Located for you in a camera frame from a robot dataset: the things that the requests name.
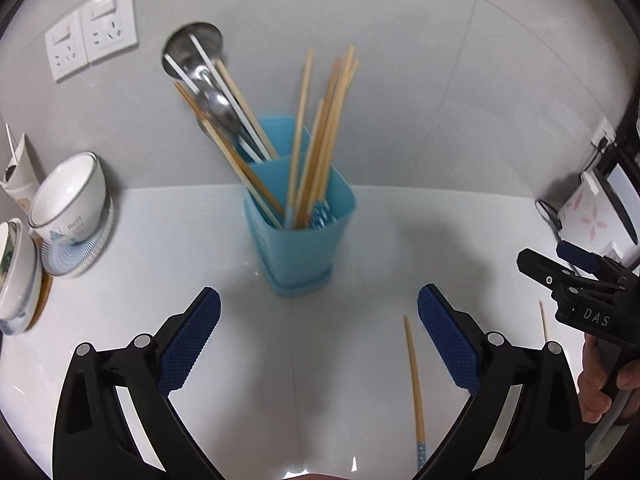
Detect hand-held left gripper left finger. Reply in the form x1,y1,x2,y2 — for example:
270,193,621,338
52,286,222,480

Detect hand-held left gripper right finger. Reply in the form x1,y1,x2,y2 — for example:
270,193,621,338
417,284,587,480

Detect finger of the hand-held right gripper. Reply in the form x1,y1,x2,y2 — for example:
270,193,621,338
516,248,577,294
556,239,607,274

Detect wooden chopstick blue patterned handle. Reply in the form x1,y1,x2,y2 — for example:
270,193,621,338
403,315,429,471

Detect blue plastic utensil holder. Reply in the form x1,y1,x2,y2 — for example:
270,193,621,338
235,115,358,298

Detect wooden chopstick pale blue handle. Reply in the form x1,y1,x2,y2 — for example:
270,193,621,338
311,110,346,230

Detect wooden chopstick red print handle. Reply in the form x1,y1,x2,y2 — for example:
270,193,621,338
298,58,341,228

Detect person's right hand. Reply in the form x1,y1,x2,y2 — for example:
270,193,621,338
577,332,640,426

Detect white rice cooker pink flowers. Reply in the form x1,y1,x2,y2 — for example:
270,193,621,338
557,167,640,261

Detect white microwave oven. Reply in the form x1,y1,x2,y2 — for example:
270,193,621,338
597,95,640,248

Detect black power plug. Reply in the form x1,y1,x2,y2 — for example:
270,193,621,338
582,137,608,173

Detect blue striped plate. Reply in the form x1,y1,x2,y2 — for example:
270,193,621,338
39,195,115,277

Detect wooden coaster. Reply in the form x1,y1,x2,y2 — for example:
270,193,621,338
30,272,53,328

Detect plain white bowl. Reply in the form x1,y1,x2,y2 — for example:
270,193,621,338
0,260,43,336

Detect white bowl black rim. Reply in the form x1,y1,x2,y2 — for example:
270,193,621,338
27,151,108,245

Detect white-tipped brown wooden chopstick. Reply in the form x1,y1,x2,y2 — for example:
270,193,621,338
163,54,285,230

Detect steel spoon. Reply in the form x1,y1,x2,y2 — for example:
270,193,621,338
196,89,251,148

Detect white-tipped pale wooden chopstick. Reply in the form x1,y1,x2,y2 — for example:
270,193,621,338
188,33,280,160

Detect steel ladle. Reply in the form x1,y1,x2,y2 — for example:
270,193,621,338
163,22,224,111

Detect black power cord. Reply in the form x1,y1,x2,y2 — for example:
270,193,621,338
535,199,563,233

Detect white wall socket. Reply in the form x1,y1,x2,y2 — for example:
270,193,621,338
78,0,139,64
591,117,617,150
44,9,91,82

